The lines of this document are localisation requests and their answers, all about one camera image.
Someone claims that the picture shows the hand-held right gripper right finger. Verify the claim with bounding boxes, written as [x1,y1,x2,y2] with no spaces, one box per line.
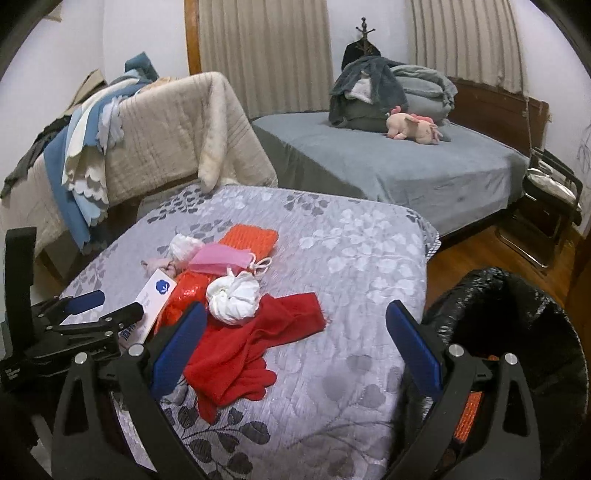
[385,300,541,480]

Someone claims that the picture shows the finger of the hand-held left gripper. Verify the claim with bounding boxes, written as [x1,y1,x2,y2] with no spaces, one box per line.
[51,302,145,340]
[31,290,106,326]

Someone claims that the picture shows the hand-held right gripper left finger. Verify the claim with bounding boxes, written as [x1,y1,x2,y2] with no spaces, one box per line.
[53,302,208,480]

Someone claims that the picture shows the white card packet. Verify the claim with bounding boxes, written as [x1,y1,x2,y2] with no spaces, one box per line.
[115,270,179,352]

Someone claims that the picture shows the red plastic bag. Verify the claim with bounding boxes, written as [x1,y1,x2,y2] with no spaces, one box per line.
[154,270,218,337]

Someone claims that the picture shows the red cloth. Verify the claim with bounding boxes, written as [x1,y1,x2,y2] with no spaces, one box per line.
[184,292,328,424]

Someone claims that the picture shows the large white tissue ball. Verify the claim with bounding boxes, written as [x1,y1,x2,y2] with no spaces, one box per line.
[205,272,262,326]

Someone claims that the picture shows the bin with black bag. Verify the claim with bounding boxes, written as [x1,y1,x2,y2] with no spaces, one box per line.
[406,268,589,480]

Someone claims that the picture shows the grey floral quilt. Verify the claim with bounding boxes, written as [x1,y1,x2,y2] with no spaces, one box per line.
[60,185,439,480]

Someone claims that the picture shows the pink face mask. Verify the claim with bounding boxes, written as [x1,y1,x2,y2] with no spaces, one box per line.
[187,244,273,278]

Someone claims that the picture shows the blue felt cloth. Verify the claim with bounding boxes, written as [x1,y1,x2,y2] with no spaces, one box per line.
[44,134,109,252]

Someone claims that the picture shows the dark clothes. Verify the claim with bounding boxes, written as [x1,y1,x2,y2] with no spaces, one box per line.
[0,115,75,199]

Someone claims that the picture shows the white scalloped cloth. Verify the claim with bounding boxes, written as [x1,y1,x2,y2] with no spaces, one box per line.
[62,99,125,227]

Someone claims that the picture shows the orange knitted cloth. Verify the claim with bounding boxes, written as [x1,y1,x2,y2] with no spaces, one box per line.
[217,224,280,264]

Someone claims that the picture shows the light blue scalloped cloth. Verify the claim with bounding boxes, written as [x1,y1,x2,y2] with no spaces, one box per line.
[67,85,139,153]

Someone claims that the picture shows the bed with grey sheet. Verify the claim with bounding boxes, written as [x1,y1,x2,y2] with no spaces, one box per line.
[252,111,532,236]

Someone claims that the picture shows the beige covered sofa with clothes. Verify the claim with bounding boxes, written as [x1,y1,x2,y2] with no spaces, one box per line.
[0,71,278,254]

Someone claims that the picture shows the black folding chair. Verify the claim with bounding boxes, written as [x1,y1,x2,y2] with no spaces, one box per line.
[496,148,585,271]

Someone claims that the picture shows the brown cardboard piece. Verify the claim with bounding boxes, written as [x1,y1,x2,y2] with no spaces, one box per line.
[76,69,109,104]

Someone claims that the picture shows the striped chair cushion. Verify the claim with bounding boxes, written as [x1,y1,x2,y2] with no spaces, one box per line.
[526,167,580,199]

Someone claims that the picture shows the pink plush toy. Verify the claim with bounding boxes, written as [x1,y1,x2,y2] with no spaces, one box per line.
[385,106,451,145]

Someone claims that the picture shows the teal cloth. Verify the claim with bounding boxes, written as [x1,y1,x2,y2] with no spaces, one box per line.
[124,53,160,88]

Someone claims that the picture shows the wooden headboard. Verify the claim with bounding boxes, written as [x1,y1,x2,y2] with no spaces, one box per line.
[445,76,551,158]

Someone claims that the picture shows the folded grey bedding pile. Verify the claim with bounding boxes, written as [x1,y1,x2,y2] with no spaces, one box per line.
[344,65,459,132]

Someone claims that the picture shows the dark grey fuzzy blanket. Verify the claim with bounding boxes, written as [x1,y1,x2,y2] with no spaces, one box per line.
[329,56,409,127]

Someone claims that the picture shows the beige striped curtain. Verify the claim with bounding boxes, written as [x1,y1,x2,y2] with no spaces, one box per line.
[198,0,334,120]
[409,0,532,95]

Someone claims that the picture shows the dark coat rack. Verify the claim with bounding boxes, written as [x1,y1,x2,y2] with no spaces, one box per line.
[342,16,383,70]

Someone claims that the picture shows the wooden window frame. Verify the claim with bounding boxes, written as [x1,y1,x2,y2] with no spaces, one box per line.
[184,0,201,77]

